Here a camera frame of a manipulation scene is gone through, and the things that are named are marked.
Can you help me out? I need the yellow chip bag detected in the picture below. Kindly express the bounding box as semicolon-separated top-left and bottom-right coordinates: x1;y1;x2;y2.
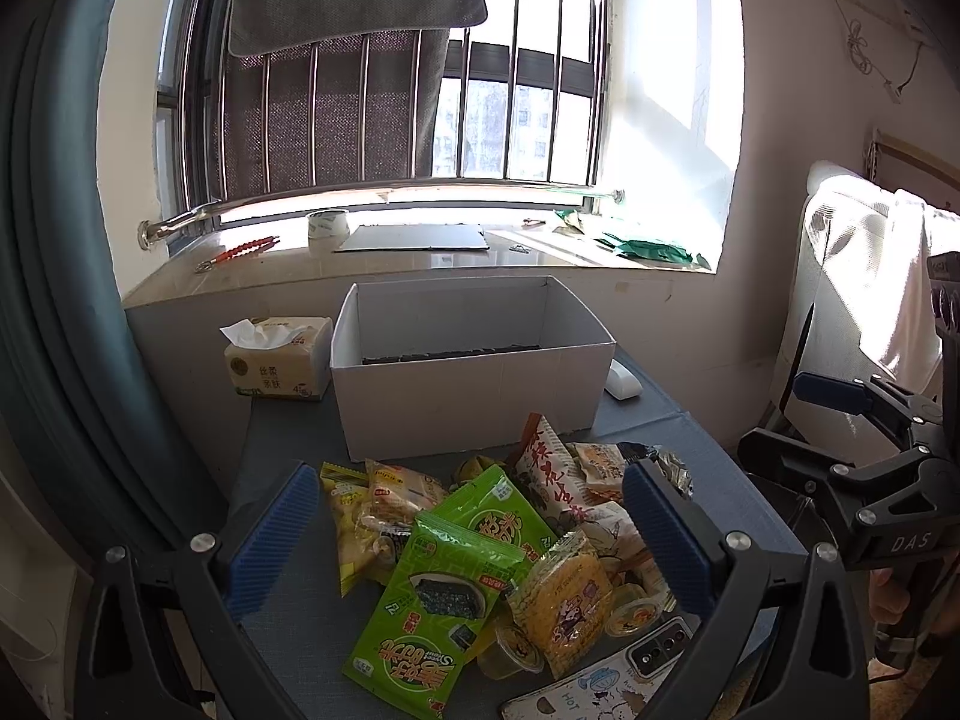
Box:
319;463;395;598

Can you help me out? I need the round yellow noodle cake pack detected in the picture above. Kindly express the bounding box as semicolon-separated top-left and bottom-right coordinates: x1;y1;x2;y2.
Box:
508;528;613;679

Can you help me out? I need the green seaweed snack bag front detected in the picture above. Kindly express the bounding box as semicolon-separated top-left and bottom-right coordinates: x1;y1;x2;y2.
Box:
342;512;529;718

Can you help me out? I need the green seaweed snack bag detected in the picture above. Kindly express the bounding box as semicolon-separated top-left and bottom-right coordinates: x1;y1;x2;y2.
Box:
433;466;556;562
342;512;529;718

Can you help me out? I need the person's right hand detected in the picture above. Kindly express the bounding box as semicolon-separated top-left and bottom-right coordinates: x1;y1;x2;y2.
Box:
869;549;960;639

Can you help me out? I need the clear jelly cup right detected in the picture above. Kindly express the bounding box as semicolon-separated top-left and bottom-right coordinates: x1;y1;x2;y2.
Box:
604;583;672;639

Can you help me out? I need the clear jelly cup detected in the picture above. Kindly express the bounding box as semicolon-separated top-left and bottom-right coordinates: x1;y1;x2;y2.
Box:
604;583;672;639
477;619;545;681

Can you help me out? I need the small orange pastry pack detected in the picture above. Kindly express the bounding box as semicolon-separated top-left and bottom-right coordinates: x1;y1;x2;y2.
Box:
568;442;626;500

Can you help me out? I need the clear wrapped bread snack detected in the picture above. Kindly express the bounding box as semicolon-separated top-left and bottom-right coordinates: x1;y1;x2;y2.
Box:
358;460;449;566

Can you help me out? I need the red lettered peanut bag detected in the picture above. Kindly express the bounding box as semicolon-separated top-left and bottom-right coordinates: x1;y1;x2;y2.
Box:
511;413;638;554

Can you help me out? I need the smartphone with cartoon case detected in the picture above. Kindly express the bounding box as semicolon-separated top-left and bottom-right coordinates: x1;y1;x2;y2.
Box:
500;616;693;720

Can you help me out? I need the green seaweed snack bag rear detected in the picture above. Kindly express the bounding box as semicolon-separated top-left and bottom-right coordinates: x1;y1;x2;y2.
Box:
433;466;556;562

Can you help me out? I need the clear jelly cup front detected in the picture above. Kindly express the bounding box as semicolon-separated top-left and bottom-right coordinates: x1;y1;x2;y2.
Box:
477;619;545;681

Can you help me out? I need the white cloth covered appliance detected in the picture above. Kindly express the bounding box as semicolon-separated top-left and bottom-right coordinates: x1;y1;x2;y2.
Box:
770;161;958;466

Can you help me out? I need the tissue paper pack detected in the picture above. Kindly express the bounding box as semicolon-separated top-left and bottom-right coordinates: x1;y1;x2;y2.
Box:
220;317;334;400

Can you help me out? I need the teal curtain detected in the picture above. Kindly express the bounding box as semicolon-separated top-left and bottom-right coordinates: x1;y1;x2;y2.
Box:
2;0;226;556

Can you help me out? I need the white cardboard box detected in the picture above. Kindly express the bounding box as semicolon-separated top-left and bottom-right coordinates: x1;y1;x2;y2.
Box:
331;275;617;461

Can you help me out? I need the green plastic bag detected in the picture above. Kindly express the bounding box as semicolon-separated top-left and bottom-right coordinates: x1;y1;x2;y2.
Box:
594;234;697;265

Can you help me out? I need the steel window guard rail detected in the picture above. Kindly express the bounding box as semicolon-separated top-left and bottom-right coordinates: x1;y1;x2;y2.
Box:
139;0;612;244

